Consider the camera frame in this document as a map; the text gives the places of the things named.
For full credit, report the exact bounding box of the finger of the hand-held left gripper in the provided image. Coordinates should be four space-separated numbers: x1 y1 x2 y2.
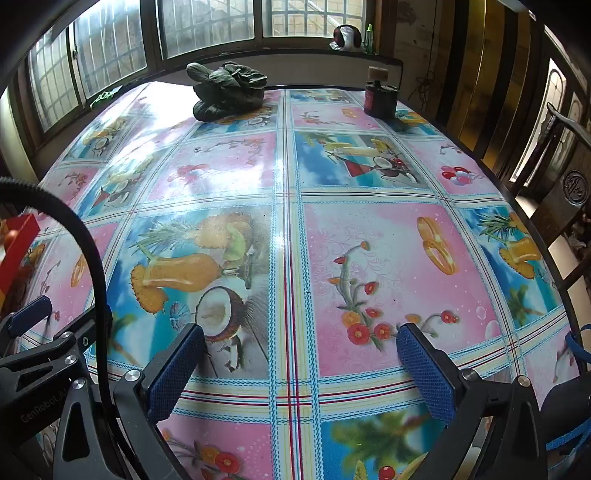
0 316 112 384
0 295 52 340

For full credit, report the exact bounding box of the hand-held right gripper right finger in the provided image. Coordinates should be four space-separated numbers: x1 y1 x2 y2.
396 323 550 480

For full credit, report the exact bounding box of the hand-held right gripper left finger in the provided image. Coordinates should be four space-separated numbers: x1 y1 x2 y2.
46 323 206 480

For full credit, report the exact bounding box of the red box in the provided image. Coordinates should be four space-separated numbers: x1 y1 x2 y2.
0 215 41 296

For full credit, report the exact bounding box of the printed plastic tablecloth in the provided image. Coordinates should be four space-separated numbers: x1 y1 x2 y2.
18 80 583 480

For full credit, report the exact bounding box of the green plastic item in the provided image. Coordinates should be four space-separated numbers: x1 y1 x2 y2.
90 88 122 108

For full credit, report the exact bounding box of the dark wooden chair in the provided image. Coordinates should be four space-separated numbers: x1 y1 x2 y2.
510 102 591 296

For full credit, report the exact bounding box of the dark jar with red label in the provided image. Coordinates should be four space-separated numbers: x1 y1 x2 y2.
363 66 398 118

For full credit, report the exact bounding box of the window with metal grille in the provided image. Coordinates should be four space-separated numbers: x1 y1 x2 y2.
25 0 375 134

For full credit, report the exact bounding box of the dark green leafy vegetable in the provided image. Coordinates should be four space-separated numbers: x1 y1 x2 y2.
186 61 269 123

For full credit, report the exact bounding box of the wooden glass panel door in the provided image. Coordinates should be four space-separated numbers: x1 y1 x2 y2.
545 58 591 139

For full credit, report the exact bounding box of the black cable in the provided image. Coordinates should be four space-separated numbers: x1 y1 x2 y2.
0 178 153 480

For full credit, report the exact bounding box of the blue strap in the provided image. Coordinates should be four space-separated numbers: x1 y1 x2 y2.
545 325 591 453

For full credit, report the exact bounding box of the dark hanging cord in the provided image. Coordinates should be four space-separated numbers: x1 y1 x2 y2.
409 18 439 100

